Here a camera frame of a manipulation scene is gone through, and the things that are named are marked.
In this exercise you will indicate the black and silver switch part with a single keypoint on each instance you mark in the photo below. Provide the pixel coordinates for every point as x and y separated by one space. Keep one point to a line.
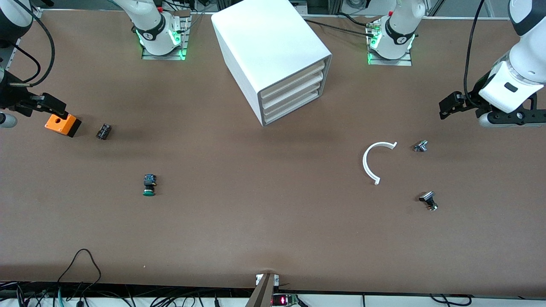
428 199

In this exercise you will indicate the small silver switch part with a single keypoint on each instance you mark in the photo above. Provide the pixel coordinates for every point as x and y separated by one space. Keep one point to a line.
420 146

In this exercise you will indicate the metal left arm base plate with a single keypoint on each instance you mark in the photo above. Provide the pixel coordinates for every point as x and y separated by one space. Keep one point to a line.
390 62

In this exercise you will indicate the small black terminal block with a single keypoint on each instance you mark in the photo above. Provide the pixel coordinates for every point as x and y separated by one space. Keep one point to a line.
103 131

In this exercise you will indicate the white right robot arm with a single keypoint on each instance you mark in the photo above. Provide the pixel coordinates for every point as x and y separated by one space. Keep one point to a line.
153 25

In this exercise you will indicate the white curved plastic piece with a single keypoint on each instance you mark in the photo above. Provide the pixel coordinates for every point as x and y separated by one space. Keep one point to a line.
365 164

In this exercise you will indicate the orange box with black base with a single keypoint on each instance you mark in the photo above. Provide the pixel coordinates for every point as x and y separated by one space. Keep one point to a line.
59 123

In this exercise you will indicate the aluminium frame stand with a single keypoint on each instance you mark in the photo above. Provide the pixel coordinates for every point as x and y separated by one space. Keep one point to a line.
315 6

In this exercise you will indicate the green push button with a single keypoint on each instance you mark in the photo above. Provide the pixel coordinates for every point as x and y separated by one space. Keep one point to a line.
149 186

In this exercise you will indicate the device with red display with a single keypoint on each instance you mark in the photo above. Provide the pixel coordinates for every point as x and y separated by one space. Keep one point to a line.
285 300

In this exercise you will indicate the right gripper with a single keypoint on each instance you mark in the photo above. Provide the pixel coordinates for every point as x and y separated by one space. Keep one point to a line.
12 99

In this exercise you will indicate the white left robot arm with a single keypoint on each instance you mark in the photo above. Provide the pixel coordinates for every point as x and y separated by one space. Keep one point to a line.
401 25

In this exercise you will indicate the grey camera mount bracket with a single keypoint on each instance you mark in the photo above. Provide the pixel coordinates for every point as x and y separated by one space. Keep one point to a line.
263 292

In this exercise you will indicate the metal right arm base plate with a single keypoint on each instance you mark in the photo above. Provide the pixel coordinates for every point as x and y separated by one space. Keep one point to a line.
184 42

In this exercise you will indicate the aluminium frame profile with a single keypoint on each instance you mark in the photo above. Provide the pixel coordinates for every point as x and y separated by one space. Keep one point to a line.
37 13

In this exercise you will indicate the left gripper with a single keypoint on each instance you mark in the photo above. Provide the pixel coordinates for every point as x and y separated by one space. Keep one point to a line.
473 99

